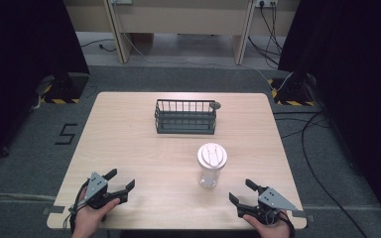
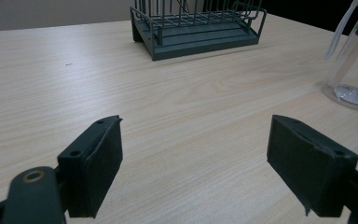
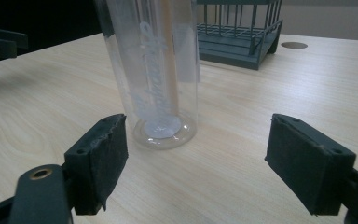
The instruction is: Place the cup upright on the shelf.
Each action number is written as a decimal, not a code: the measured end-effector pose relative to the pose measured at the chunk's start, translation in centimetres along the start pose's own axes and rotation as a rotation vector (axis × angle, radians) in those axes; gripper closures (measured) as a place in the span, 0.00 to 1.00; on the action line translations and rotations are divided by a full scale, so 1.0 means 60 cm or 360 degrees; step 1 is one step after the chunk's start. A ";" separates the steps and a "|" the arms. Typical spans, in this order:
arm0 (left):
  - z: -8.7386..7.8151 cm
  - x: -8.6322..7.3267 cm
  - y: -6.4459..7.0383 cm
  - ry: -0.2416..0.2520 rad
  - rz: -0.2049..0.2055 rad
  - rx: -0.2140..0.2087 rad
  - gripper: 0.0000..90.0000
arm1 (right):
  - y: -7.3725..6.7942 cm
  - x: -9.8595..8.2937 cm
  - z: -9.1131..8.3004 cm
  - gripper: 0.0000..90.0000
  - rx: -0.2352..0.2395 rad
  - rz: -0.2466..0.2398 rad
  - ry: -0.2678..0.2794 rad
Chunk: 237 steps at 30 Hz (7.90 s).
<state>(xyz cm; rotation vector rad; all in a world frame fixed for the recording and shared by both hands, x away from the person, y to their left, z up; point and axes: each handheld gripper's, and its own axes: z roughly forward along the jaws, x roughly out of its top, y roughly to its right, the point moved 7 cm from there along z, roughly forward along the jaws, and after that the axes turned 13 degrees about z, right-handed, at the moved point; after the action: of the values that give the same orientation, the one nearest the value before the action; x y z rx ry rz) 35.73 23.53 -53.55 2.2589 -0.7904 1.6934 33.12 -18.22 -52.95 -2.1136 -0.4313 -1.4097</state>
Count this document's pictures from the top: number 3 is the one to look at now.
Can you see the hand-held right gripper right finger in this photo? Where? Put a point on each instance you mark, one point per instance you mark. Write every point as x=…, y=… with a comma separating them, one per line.
x=307, y=168

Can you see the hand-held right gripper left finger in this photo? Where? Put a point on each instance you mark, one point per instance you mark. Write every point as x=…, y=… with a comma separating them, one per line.
x=99, y=161

